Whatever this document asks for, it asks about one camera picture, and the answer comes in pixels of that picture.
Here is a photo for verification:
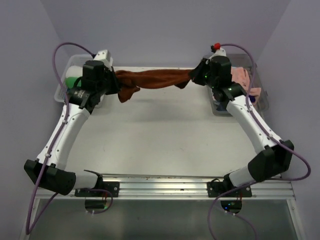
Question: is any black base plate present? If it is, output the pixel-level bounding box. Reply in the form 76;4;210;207
206;178;253;198
74;181;120;198

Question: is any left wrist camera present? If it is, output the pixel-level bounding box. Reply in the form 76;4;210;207
93;49;113;69

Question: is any pink towel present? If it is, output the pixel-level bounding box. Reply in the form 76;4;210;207
231;67;261;101

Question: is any brown towel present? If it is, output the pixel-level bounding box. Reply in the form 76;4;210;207
115;69;191;103

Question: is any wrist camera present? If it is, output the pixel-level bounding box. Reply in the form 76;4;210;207
93;49;113;69
209;43;227;59

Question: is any aluminium front rail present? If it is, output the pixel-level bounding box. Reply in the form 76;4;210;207
32;176;296;200

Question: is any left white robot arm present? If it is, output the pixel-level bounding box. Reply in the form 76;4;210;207
24;59;120;197

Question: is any clear grey plastic bin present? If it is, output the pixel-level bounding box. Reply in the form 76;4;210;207
206;53;269;117

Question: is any white rolled towel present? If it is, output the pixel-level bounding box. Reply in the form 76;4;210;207
65;65;83;78

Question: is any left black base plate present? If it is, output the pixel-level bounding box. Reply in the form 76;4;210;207
74;181;120;198

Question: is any green rolled towel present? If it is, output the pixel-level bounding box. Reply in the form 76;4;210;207
64;76;82;90

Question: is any white plastic basket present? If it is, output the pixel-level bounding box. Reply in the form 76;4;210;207
54;54;92;103

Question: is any purple towel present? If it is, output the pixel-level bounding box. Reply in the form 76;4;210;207
249;95;257;105

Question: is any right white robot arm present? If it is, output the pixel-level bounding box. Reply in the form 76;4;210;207
189;56;294;197

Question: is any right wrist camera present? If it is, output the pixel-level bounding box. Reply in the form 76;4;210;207
209;43;227;59

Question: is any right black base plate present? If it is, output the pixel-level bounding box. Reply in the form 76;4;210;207
206;178;253;198

